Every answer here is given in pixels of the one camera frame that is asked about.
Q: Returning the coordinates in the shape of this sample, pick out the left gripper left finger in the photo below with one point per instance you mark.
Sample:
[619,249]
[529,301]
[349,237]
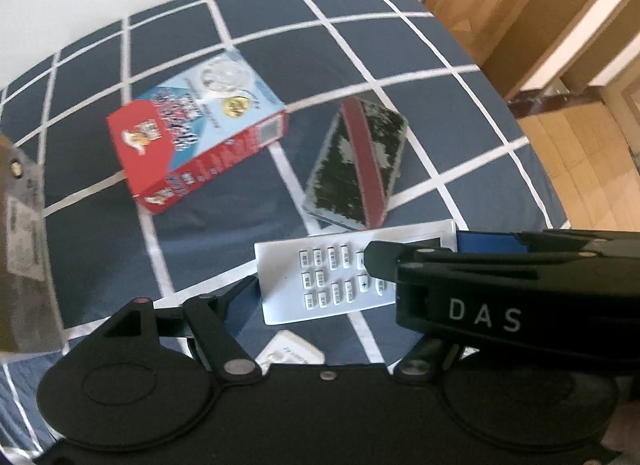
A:
[211,324]

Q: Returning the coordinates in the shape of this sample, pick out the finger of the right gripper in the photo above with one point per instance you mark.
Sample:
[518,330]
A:
[385,259]
[470,242]

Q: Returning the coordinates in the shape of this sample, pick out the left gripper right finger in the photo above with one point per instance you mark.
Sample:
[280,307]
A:
[428,360]

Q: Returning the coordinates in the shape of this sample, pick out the white calculator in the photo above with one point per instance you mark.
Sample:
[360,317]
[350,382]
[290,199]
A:
[319,277]

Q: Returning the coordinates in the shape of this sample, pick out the dark speckled tin case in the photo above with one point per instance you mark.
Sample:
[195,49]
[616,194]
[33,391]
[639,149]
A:
[358,164]

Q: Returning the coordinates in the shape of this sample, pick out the small white packet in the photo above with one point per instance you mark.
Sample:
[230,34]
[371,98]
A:
[288,348]

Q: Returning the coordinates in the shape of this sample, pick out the brown cardboard box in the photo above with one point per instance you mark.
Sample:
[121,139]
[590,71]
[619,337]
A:
[30,319]

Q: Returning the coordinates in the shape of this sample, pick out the red blue detergent box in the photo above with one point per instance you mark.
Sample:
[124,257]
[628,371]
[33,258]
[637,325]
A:
[193,127]

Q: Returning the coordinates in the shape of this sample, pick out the wooden door frame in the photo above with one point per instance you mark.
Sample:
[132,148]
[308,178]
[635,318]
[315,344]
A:
[550,20]

